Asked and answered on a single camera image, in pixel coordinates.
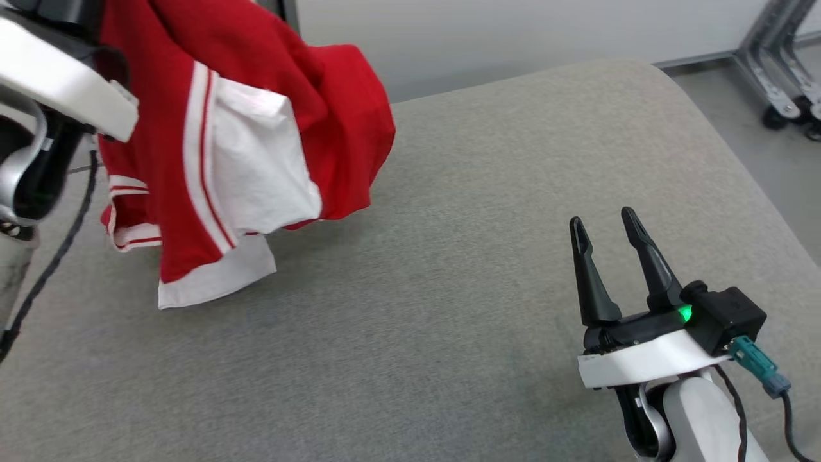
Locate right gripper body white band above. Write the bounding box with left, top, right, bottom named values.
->
left=577, top=307, right=729, bottom=390

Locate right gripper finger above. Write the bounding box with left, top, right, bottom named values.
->
left=620, top=207, right=684, bottom=314
left=570, top=216, right=622, bottom=327

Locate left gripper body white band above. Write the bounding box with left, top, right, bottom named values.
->
left=0, top=0, right=139, bottom=142

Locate red white t-shirt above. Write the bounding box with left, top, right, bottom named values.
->
left=96, top=0, right=396, bottom=311

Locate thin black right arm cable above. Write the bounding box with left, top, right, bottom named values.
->
left=714, top=364, right=749, bottom=462

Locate teal right camera plug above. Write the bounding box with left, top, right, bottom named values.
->
left=729, top=336, right=791, bottom=398

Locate black right camera cable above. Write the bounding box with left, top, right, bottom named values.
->
left=779, top=390, right=821, bottom=462

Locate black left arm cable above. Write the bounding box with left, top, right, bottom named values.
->
left=0, top=149, right=100, bottom=363

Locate grey metal stand frame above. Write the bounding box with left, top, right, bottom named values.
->
left=733, top=0, right=821, bottom=124

